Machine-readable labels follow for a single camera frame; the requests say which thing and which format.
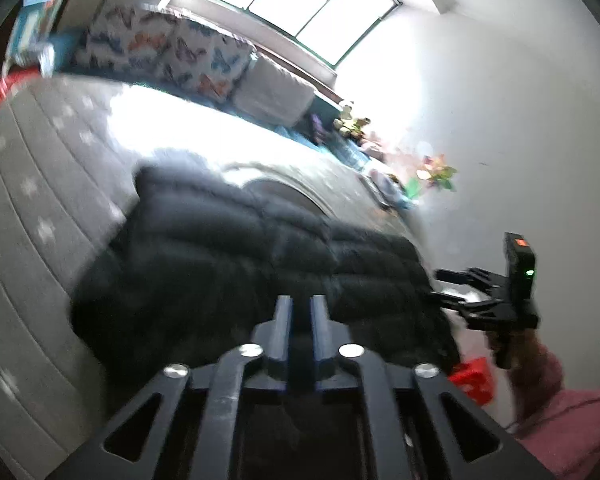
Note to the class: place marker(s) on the plain white pillow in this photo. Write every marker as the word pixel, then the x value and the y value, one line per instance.
pixel 275 92

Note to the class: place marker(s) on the colourful pinwheel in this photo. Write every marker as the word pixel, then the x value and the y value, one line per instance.
pixel 436 172

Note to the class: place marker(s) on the window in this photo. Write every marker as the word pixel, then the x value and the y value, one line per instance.
pixel 290 5

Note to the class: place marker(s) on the person's right hand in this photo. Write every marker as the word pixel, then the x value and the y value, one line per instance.
pixel 525 352

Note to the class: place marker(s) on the black puffer jacket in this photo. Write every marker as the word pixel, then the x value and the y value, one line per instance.
pixel 230 245

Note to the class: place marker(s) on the small purple toy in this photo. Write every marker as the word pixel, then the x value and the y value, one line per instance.
pixel 316 127

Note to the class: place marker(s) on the red plastic object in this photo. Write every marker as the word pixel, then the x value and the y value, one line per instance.
pixel 472 382

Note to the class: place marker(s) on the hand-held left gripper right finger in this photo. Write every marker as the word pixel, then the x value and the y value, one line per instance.
pixel 320 330

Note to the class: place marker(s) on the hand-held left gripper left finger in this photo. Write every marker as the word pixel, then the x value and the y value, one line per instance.
pixel 282 330

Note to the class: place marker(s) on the plush toys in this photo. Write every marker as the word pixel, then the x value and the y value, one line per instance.
pixel 352 122

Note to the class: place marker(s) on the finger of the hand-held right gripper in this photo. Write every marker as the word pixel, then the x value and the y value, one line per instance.
pixel 462 302
pixel 465 276

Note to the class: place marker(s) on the teal white box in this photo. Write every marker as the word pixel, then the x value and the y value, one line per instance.
pixel 30 30

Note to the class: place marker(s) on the red cloth strip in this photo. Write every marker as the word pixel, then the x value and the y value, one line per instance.
pixel 2 90

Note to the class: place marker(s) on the person's right forearm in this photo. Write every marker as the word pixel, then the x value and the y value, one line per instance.
pixel 570 425

